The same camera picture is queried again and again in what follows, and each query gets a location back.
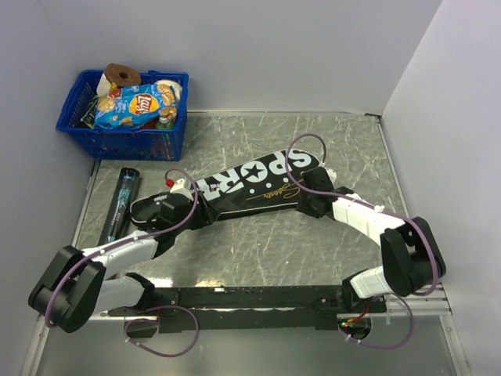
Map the black racket cover bag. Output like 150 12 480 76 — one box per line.
128 149 320 228

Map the black shuttlecock tube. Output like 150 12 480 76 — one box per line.
98 168 140 246

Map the blue plastic basket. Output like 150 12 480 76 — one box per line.
56 69 189 161

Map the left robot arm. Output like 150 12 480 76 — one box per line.
28 193 220 333

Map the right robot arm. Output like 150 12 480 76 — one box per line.
296 167 446 312

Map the blue Lays chip bag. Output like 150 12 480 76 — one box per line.
94 80 182 129

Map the brown chocolate donut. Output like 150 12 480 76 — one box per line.
104 63 142 87

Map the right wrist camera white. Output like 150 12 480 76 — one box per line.
324 167 337 182

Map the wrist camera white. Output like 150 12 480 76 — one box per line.
166 178 193 200
324 167 337 182

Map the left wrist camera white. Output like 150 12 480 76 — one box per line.
166 178 193 200

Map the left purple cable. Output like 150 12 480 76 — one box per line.
45 168 204 328

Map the purple cable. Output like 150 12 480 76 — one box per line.
45 168 204 328
284 133 438 297

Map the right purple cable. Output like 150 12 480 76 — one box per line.
284 133 438 297

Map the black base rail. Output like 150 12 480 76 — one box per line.
108 285 387 334

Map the aluminium frame rail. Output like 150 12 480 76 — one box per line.
385 295 452 316

